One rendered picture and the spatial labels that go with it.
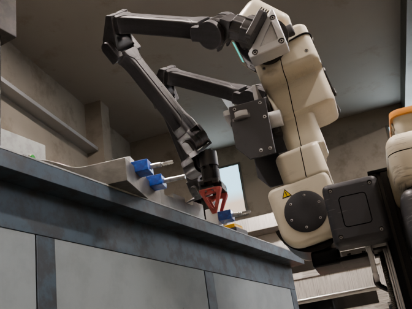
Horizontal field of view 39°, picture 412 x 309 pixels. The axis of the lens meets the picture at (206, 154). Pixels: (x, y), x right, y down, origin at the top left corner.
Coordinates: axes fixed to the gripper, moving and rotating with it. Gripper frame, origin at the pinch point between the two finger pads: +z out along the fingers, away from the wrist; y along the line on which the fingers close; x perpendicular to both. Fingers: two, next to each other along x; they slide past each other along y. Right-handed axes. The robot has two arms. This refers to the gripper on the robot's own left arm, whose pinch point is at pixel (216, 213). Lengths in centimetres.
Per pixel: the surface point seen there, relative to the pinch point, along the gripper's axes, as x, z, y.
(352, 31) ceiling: 105, -423, -633
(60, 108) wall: -348, -379, -547
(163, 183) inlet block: -4.4, -0.6, 33.4
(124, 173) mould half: -7, 2, 52
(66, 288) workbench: -18, 26, 60
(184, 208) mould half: -7.4, -1.2, 7.6
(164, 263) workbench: -9.6, 17.5, 24.9
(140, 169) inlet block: -5.5, -0.5, 45.4
